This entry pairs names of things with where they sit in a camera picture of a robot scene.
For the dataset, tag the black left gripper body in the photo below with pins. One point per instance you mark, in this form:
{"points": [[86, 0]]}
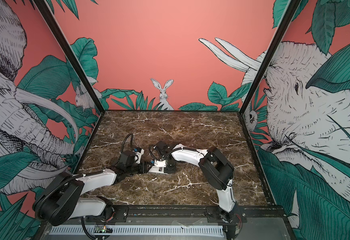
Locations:
{"points": [[136, 169]]}

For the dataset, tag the white remote control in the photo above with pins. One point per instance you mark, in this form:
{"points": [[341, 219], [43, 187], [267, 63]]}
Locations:
{"points": [[158, 167]]}

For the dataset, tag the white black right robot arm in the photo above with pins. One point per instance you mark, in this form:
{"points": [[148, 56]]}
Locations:
{"points": [[217, 169]]}

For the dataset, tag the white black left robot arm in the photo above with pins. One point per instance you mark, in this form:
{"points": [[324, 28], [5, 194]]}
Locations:
{"points": [[63, 198]]}

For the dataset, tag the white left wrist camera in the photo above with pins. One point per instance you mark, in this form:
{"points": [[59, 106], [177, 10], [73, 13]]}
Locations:
{"points": [[139, 153]]}

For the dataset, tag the white slotted cable duct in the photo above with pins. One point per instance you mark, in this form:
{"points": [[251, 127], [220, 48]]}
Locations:
{"points": [[145, 230]]}

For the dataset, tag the black front mounting rail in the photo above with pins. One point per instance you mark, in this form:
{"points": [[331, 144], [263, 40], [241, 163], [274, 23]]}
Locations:
{"points": [[213, 214]]}

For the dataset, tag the black corner frame post left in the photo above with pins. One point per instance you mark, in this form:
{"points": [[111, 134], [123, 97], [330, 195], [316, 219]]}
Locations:
{"points": [[47, 15]]}

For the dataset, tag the black corner frame post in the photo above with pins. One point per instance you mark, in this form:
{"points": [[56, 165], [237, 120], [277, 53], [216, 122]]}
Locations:
{"points": [[290, 10], [47, 15]]}

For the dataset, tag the black corner frame post right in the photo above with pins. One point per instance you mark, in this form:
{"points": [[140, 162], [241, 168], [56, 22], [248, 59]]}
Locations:
{"points": [[290, 10]]}

